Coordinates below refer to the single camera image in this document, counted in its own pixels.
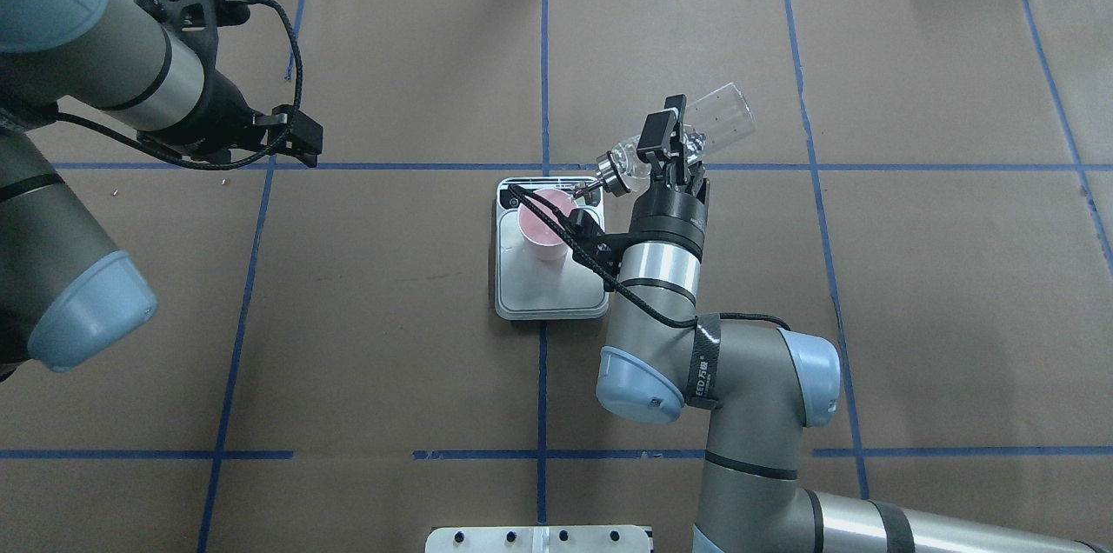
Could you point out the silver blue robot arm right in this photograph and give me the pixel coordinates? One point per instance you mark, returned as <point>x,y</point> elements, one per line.
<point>762,384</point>

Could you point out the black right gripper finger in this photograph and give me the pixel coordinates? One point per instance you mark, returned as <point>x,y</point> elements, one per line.
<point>693,177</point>
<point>661,145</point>

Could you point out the silver digital kitchen scale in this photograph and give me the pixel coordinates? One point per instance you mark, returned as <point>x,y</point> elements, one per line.
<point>524,287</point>

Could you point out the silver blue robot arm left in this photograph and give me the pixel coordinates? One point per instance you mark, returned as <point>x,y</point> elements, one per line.
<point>145,75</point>

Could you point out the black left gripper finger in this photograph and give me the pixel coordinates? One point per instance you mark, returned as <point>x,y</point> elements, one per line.
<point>303,136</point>

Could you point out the pink plastic cup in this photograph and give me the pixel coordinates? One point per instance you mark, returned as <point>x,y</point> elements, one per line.
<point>535,213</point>

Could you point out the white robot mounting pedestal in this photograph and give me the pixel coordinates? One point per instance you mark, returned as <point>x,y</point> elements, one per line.
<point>541,538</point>

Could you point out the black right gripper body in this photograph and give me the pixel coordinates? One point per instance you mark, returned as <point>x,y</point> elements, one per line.
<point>669,211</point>

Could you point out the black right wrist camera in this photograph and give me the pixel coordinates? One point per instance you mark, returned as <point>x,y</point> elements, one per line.
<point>587,240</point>

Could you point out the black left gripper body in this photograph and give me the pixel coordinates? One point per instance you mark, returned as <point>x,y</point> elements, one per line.
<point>223,105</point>

